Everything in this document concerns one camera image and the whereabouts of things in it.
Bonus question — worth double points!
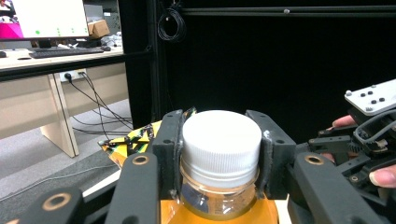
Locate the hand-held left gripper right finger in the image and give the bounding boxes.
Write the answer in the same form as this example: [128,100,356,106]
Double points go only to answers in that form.
[245,108,297,201]

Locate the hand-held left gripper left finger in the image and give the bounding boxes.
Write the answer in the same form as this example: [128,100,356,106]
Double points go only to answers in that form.
[151,108,185,201]

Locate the orange juice bottle white cap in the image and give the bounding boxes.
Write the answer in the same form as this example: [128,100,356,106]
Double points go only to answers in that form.
[160,109,280,224]

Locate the black curtain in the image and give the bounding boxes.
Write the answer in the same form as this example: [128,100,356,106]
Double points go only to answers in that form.
[162,0,396,145]

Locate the white power socket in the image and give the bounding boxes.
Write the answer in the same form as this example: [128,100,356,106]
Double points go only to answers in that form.
[58,68,87,83]

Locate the cardboard box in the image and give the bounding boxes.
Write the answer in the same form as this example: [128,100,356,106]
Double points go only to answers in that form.
[87,19,111,39]

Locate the black keyboard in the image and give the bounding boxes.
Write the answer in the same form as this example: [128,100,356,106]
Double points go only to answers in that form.
[29,48,106,60]

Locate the beige desk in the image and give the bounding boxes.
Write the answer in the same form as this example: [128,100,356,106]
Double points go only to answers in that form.
[0,46,154,159]

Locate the computer monitor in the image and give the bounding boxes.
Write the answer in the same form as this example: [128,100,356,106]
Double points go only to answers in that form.
[0,0,92,42]

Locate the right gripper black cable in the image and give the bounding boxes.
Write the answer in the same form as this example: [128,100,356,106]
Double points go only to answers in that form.
[353,108,396,146]

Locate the black hanging cables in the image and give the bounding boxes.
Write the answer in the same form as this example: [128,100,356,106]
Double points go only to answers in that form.
[63,72,134,142]

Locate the black frame post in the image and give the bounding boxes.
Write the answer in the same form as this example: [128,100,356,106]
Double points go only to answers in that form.
[119,0,166,129]

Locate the coiled black cable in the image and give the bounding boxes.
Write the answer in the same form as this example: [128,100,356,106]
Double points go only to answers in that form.
[157,7,188,44]

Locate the black frame bar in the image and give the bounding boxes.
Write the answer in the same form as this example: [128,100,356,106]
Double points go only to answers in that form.
[180,5,396,19]

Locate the grey floor cable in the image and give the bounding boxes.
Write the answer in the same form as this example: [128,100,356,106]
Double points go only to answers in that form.
[0,163,120,201]

